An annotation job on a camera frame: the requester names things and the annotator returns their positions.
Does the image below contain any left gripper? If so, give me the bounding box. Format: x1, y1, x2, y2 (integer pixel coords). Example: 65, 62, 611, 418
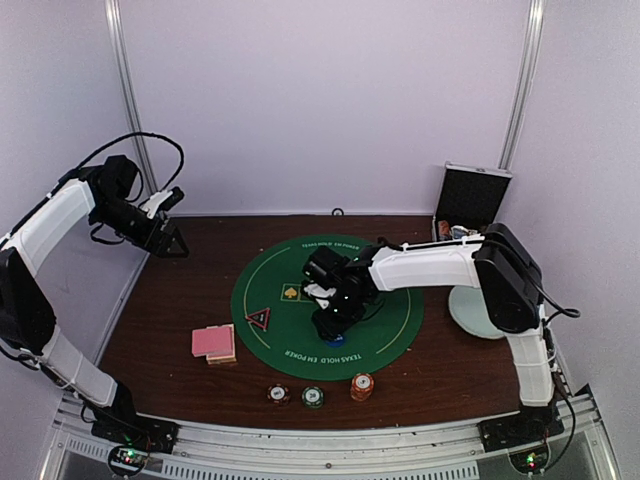
91, 195, 189, 258

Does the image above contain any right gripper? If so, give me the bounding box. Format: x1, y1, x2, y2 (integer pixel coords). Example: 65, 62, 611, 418
312, 291, 367, 342

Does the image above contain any orange-red poker chip stack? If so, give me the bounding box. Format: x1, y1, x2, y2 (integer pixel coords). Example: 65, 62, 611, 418
350, 373, 375, 402

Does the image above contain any black red all-in triangle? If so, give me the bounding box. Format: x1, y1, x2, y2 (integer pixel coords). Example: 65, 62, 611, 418
245, 307, 271, 332

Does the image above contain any green poker chip stack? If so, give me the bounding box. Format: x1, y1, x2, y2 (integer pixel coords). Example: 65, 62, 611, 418
301, 386, 324, 409

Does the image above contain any blue small blind button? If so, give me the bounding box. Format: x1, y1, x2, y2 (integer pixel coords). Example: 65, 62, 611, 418
324, 336, 346, 348

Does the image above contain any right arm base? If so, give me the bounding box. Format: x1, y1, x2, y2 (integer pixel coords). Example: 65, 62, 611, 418
478, 413, 564, 453

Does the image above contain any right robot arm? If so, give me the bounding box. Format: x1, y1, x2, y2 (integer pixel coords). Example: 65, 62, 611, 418
301, 223, 557, 442

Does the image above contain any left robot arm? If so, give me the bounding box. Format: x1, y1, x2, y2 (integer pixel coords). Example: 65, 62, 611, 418
1, 155, 189, 444

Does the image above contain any round green poker mat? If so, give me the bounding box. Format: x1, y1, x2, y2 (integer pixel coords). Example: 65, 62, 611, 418
230, 234, 424, 381

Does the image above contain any pale green ceramic plate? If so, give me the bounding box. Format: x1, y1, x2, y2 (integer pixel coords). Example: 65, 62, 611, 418
448, 286, 504, 340

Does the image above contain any red-backed card deck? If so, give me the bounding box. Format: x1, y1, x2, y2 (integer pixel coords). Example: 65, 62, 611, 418
191, 325, 234, 357

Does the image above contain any card deck box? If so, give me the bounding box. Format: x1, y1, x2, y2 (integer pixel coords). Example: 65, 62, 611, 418
205, 324, 236, 365

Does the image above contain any brown poker chip stack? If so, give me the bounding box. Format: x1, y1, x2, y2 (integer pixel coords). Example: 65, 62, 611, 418
267, 384, 291, 406

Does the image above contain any aluminium poker chip case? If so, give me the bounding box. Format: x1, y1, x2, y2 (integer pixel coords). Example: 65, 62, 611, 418
432, 162, 513, 241

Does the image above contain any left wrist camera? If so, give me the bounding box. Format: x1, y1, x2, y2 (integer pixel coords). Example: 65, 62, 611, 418
139, 186, 184, 219

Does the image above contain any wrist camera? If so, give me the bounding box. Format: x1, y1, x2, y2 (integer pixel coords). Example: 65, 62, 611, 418
301, 281, 336, 310
139, 186, 184, 219

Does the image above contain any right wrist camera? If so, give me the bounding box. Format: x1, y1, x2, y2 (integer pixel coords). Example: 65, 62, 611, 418
301, 281, 336, 310

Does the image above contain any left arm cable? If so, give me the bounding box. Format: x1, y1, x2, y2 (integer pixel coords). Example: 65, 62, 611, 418
64, 131, 185, 201

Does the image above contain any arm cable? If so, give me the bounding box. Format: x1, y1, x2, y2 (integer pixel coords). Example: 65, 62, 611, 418
534, 279, 581, 321
64, 131, 185, 201

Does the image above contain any aluminium front rail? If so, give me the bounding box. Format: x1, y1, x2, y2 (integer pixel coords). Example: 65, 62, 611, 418
36, 394, 622, 479

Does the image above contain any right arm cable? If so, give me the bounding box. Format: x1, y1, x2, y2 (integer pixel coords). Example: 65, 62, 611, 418
534, 279, 581, 321

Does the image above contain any left aluminium frame post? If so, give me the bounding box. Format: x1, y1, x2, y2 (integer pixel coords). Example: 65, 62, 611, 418
104, 0, 159, 205

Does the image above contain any aluminium frame post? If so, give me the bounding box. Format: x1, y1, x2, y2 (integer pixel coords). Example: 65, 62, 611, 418
104, 0, 159, 205
498, 0, 546, 170

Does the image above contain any right aluminium frame post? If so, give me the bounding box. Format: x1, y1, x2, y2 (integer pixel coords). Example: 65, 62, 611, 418
498, 0, 546, 170

